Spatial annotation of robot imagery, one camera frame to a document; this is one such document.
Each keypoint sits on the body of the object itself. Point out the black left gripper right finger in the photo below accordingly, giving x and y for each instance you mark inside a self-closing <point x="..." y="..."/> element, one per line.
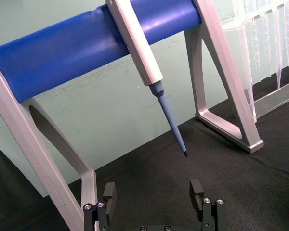
<point x="197" y="190"/>

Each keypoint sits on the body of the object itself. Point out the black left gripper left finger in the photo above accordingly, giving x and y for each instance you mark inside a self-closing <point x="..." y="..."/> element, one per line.
<point x="110" y="192"/>

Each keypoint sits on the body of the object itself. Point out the black table cloth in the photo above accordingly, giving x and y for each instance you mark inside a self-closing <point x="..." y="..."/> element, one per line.
<point x="159" y="192"/>

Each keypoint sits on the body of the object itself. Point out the grey stand with blue bar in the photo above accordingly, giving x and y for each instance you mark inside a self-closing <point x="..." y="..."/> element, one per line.
<point x="62" y="60"/>

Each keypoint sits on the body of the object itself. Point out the grey pipette with blue shaft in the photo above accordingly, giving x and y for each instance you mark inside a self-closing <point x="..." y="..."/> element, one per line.
<point x="139" y="48"/>

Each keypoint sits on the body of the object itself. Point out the clear acrylic tip rack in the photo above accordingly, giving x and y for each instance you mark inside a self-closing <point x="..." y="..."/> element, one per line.
<point x="240" y="48"/>

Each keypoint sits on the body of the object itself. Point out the pale green wall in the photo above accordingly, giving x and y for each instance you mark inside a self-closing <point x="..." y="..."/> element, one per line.
<point x="86" y="101"/>

